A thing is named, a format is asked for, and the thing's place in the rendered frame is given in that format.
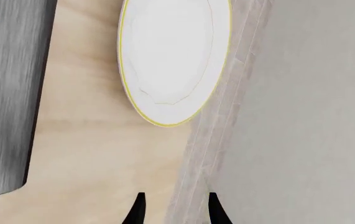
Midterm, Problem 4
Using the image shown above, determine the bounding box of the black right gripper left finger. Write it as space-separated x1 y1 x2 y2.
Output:
121 192 147 224

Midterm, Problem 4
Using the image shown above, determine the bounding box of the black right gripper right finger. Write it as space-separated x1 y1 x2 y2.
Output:
208 192 234 224

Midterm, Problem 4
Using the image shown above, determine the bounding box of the white plate with yellow rim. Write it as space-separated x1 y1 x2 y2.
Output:
117 0 233 129

